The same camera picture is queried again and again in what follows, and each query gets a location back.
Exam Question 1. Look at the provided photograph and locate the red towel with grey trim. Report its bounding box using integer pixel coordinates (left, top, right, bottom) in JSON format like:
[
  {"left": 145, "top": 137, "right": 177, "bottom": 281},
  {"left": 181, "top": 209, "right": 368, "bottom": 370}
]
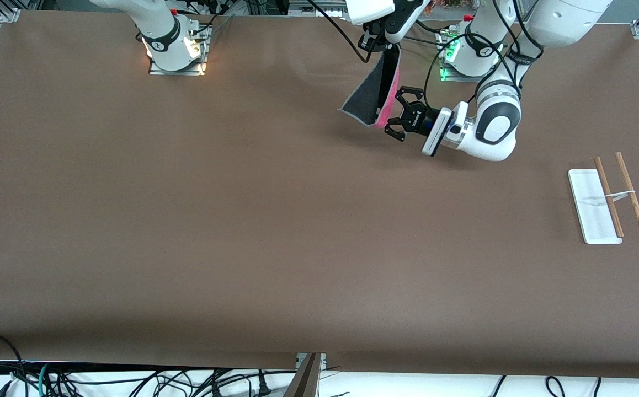
[{"left": 338, "top": 47, "right": 401, "bottom": 129}]

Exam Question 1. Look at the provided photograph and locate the grey power strip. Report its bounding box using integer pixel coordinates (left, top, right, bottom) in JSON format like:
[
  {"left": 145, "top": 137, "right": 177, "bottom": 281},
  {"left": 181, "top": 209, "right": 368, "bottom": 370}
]
[{"left": 288, "top": 0, "right": 353, "bottom": 18}]

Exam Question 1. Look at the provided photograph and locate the white rectangular tray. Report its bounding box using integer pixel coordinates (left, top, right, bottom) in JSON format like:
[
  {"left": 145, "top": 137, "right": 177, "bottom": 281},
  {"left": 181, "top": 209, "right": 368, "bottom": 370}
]
[{"left": 567, "top": 152, "right": 639, "bottom": 245}]

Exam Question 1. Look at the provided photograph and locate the long black table cable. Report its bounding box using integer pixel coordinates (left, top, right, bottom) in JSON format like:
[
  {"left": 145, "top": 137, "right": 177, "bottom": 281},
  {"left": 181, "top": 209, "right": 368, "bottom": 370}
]
[{"left": 402, "top": 33, "right": 454, "bottom": 49}]

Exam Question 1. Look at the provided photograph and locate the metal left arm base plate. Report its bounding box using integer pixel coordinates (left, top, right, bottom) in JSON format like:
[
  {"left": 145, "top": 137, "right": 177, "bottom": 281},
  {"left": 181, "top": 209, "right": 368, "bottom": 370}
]
[{"left": 439, "top": 32, "right": 499, "bottom": 84}]

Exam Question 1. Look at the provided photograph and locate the short black table cable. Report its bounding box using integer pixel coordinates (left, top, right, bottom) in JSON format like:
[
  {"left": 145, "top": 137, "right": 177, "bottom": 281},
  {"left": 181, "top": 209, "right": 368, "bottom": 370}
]
[{"left": 414, "top": 19, "right": 454, "bottom": 35}]

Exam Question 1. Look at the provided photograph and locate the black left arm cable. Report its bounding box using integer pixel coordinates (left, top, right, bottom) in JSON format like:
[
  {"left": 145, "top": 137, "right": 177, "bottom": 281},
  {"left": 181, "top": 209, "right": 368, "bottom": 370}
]
[{"left": 423, "top": 0, "right": 544, "bottom": 106}]

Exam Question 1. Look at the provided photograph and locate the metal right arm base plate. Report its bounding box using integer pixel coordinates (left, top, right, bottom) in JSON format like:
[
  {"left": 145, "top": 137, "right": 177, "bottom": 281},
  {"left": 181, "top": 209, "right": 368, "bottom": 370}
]
[{"left": 148, "top": 25, "right": 211, "bottom": 77}]

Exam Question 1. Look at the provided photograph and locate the brown post with metal bracket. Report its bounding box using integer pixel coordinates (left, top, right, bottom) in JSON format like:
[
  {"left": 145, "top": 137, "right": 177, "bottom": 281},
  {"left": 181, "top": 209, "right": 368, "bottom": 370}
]
[{"left": 284, "top": 352, "right": 327, "bottom": 397}]

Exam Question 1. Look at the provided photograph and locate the black cable with plug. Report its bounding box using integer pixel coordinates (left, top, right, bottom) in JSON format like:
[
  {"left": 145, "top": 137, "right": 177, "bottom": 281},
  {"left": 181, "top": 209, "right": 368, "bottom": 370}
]
[{"left": 209, "top": 371, "right": 277, "bottom": 397}]

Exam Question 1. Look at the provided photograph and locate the teal cable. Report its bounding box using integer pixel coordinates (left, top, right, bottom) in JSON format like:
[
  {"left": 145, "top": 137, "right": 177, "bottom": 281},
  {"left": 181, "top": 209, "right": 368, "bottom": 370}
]
[{"left": 36, "top": 362, "right": 51, "bottom": 397}]

